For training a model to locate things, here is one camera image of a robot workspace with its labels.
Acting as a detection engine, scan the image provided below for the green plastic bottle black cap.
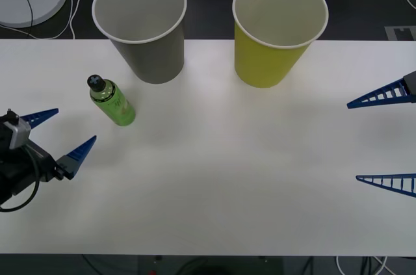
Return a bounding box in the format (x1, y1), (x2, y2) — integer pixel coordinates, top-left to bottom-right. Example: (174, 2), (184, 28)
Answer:
(86, 74), (137, 127)

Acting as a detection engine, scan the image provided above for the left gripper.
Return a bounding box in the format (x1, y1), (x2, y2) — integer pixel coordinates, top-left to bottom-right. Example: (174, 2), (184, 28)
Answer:
(0, 108), (98, 205)

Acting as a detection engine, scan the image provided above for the grey plastic bin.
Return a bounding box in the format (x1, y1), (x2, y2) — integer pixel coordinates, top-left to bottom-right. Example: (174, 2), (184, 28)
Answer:
(91, 0), (188, 85)

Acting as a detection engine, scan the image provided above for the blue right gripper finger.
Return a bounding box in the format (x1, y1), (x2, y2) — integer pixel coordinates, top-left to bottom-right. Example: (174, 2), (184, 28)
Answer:
(356, 173), (416, 198)
(346, 71), (416, 109)

